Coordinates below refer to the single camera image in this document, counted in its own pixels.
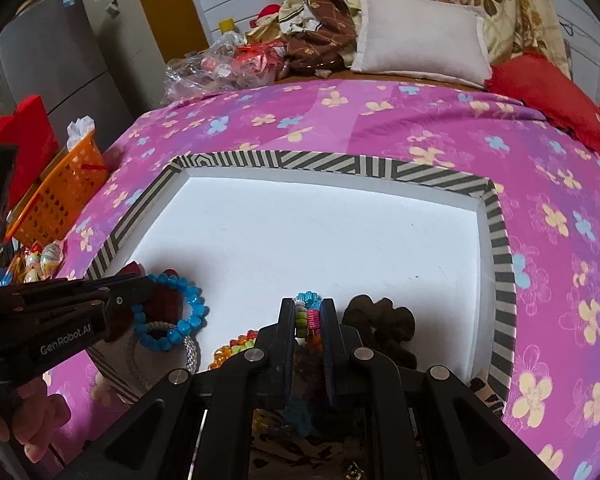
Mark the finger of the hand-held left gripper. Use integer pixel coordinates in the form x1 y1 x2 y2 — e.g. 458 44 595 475
0 276 153 310
102 296 148 343

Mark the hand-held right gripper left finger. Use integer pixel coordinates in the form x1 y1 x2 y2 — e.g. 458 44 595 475
65 297 298 480

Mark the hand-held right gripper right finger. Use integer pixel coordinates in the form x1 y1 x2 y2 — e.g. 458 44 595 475
320 298 571 480

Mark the red scrunchie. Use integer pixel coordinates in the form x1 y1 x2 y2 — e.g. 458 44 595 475
107 269 191 341

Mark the brown scrunchie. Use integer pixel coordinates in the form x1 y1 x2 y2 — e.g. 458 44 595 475
341 294 421 368

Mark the orange bead bracelet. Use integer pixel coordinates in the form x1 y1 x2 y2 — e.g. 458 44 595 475
207 329 258 373

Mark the blue bead bracelet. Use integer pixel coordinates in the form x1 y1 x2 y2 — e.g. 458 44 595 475
131 273 210 353

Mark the silver mesh bracelet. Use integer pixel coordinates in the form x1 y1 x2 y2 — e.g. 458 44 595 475
130 321 202 396

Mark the striped shallow box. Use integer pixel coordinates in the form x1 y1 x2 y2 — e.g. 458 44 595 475
82 151 518 413

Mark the person's left hand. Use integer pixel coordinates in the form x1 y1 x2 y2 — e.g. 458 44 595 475
0 372 78 463

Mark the pile of wrapped candies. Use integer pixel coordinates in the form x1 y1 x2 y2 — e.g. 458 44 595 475
22 240 66 281

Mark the blue foil packet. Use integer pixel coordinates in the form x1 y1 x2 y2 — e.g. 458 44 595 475
0 255 22 287

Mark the orange plastic basket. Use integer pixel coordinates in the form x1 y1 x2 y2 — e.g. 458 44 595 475
4 130 110 248

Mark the white plastic bag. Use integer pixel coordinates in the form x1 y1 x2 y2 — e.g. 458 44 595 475
66 116 97 152

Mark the grey refrigerator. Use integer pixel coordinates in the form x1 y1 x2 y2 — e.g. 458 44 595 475
0 0 163 133

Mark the pink floral blanket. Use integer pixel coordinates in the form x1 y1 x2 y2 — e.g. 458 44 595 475
42 80 600 480

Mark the clear plastic bag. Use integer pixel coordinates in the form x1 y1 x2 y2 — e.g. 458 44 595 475
165 40 286 106

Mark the red wrapped packet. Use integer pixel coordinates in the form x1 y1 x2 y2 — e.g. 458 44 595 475
232 42 286 81

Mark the plastic bottle with yellow cap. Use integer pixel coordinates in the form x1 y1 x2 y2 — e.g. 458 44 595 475
215 19 246 48

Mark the brown patterned quilt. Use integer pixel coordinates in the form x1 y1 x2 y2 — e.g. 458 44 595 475
280 0 358 73

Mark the white pillow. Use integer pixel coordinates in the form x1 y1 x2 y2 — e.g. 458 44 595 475
351 0 493 91

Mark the red cushion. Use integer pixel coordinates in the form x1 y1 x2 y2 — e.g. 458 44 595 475
485 51 600 161

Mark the red and white plush toy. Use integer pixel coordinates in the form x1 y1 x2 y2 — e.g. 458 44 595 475
250 4 283 28

